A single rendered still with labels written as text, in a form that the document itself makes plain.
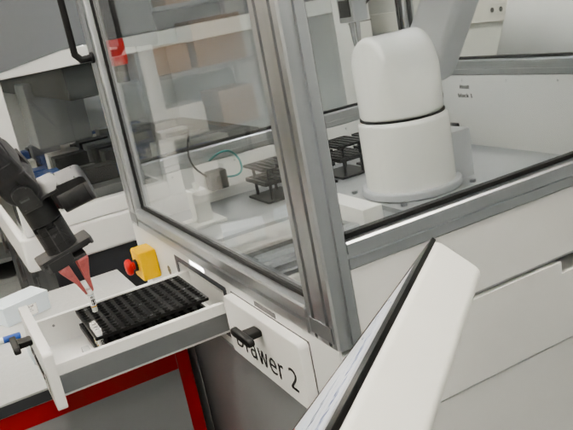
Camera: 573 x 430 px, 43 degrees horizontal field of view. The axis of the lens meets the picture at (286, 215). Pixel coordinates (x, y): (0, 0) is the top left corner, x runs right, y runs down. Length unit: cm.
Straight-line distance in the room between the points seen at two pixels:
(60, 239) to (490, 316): 74
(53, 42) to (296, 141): 135
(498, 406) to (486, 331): 14
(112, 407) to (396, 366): 124
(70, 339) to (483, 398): 83
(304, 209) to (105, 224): 135
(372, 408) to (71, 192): 97
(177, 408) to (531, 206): 92
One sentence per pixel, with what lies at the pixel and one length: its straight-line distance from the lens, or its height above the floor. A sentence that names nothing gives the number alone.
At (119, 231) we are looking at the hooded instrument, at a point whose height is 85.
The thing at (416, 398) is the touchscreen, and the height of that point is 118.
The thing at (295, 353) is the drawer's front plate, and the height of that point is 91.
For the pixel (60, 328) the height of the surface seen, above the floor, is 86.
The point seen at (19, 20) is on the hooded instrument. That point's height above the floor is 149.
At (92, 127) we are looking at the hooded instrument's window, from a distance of 221.
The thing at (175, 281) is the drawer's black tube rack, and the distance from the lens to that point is 153.
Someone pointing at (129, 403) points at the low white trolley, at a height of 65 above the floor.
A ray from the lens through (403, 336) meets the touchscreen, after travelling 46.
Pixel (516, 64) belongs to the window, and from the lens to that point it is 113.
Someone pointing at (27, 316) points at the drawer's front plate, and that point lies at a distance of 148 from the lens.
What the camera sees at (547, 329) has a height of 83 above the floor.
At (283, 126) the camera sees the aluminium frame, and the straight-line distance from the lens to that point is 93.
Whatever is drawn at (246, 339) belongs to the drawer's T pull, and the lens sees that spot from 116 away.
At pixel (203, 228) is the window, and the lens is 141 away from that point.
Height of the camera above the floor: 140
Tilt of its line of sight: 16 degrees down
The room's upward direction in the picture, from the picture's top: 11 degrees counter-clockwise
